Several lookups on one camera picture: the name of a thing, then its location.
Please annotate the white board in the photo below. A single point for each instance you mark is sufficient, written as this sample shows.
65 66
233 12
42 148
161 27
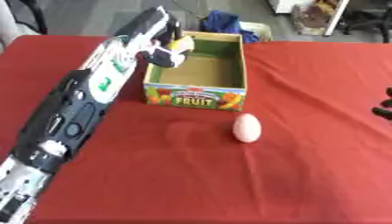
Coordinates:
337 16

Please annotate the blue bag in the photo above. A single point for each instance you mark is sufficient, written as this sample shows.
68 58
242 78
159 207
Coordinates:
224 22

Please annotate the cardboard box with green inside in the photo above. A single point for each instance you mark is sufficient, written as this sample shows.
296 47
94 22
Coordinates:
204 73

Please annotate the pale pink egg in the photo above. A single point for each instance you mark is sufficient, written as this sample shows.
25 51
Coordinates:
247 128

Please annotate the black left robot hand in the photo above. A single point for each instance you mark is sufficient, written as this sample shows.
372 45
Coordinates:
155 26

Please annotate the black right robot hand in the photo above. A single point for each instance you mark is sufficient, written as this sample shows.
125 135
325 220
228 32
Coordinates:
385 110

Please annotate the white container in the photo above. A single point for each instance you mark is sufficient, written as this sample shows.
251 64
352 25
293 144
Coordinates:
258 29

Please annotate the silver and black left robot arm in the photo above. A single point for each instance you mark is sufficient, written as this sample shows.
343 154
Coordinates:
66 116

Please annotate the black chair leg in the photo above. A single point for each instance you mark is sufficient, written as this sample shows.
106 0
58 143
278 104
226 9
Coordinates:
35 14

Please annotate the yellow toy fruit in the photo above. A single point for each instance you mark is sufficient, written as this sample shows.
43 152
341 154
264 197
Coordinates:
182 44

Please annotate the black office chair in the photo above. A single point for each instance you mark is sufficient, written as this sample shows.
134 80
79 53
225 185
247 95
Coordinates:
370 17

